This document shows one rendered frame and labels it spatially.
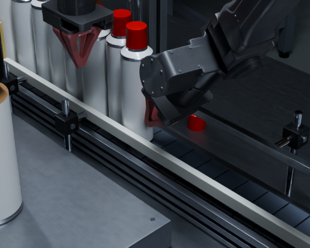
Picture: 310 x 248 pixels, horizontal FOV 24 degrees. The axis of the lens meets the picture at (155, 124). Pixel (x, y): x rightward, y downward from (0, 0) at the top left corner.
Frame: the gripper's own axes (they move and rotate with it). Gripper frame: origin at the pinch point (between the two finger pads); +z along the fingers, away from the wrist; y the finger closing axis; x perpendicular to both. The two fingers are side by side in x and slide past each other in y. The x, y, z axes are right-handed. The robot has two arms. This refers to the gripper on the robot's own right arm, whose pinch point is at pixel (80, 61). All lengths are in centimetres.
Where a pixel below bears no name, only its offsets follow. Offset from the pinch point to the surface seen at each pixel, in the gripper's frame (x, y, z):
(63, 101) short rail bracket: -3.1, -1.0, 6.5
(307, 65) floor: 189, -84, 103
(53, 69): 3.4, -12.9, 7.8
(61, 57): 4.1, -11.3, 5.1
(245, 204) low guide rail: 1.9, 33.6, 9.8
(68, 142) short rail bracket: -3.0, -0.9, 14.4
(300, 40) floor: 208, -103, 103
